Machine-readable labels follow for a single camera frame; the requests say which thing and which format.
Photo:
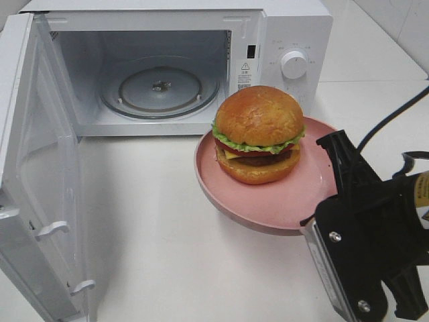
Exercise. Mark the white warning label sticker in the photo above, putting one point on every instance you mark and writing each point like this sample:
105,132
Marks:
243,74

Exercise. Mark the upper white power knob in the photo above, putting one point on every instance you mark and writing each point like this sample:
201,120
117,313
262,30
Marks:
294,64

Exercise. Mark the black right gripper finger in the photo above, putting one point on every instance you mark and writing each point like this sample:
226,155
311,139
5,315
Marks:
405,286
341,151

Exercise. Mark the white microwave oven body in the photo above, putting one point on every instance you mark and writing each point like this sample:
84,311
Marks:
94,35

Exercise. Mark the glass microwave turntable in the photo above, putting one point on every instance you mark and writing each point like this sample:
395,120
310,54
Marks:
159,87

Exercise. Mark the white microwave door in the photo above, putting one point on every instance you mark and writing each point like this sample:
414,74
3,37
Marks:
42,226

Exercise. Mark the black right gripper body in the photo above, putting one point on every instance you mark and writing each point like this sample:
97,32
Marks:
383,224

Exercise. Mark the pink round plate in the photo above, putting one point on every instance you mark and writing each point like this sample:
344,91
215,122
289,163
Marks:
272,207

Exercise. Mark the burger with lettuce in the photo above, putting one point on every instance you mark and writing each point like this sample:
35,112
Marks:
257,133

